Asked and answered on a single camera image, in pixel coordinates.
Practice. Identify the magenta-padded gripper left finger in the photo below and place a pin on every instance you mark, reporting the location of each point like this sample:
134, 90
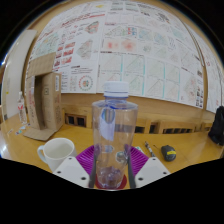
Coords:
71, 170

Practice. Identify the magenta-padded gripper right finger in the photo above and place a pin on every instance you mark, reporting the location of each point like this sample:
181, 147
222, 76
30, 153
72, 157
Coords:
151, 170

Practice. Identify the clear white-capped water bottle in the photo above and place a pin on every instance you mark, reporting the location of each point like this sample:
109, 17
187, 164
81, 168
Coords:
115, 133

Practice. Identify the red-labelled clear water bottle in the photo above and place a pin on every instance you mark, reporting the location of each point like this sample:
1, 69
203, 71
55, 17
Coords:
22, 110

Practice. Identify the dark pen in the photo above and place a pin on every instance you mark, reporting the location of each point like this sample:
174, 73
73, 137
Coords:
149, 149

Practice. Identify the white ceramic mug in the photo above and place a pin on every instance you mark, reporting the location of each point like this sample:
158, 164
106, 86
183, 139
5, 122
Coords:
58, 153

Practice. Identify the black and yellow tape measure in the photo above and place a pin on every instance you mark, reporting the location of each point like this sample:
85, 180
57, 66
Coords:
168, 153

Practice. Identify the flat round red coaster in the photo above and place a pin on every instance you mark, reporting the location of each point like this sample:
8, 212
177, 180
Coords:
124, 183

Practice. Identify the brown cardboard box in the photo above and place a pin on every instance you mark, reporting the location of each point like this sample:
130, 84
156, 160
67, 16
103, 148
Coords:
50, 100

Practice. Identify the black bag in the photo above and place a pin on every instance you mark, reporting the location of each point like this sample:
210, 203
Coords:
218, 128

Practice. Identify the large map and diagram poster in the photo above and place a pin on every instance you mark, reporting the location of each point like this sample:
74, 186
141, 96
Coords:
133, 50

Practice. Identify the narrow diagram wall poster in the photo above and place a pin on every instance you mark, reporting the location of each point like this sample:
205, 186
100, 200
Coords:
213, 76

